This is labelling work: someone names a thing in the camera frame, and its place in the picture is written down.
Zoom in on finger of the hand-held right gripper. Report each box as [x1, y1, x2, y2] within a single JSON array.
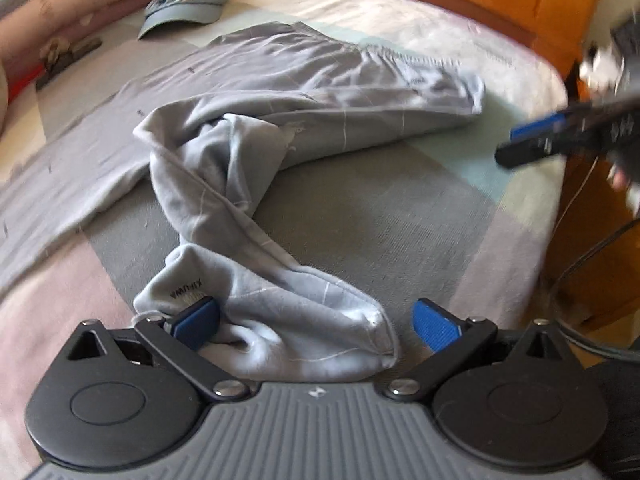
[[495, 112, 606, 171]]

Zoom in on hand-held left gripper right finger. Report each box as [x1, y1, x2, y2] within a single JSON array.
[[385, 299, 563, 402]]

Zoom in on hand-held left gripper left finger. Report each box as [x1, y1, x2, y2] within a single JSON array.
[[67, 297, 249, 402]]

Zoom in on grey pants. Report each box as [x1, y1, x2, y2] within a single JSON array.
[[0, 20, 488, 381]]

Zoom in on person's right hand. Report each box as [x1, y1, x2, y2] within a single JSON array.
[[607, 165, 640, 213]]

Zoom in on person's dark clothing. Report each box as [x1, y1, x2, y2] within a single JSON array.
[[587, 337, 640, 480]]

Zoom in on black phone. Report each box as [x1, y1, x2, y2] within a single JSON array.
[[35, 37, 103, 91]]

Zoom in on brown hair scrunchie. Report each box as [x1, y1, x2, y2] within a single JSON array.
[[42, 37, 76, 68]]

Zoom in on blue cap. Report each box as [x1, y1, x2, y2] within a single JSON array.
[[137, 0, 233, 41]]

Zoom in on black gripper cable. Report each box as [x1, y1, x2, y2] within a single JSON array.
[[545, 217, 640, 361]]

